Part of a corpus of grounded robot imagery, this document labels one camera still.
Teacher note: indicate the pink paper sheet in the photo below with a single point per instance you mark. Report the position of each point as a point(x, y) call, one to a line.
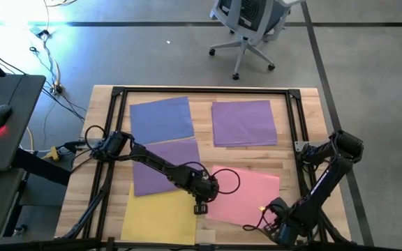
point(250, 198)

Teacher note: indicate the black aluminium table frame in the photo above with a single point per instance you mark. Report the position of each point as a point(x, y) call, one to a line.
point(187, 90)

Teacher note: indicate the black plug cluster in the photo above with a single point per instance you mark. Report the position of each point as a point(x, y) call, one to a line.
point(57, 89)

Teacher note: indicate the grey power adapter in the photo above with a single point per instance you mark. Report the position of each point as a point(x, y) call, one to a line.
point(40, 33)

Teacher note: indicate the yellow paper sheet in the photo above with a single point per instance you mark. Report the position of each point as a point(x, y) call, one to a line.
point(159, 219)

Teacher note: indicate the blue paper sheet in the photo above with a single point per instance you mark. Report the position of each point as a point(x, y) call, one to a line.
point(161, 120)

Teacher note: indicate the yellow clamp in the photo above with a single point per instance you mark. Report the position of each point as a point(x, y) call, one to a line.
point(51, 154)

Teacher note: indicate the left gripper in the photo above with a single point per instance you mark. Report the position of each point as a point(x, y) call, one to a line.
point(204, 190)

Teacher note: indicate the grey office chair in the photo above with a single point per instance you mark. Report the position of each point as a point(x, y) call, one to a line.
point(244, 39)

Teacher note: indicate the black caster wheel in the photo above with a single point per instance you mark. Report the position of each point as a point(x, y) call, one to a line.
point(20, 230)

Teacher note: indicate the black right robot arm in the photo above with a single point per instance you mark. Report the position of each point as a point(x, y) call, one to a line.
point(321, 179)

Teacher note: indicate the purple paper sheet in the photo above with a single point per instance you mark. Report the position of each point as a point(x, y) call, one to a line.
point(183, 153)
point(244, 122)

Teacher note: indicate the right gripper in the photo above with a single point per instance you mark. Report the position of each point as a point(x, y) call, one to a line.
point(284, 233)

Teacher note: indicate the black desk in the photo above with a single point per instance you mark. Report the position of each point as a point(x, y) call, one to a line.
point(16, 104)

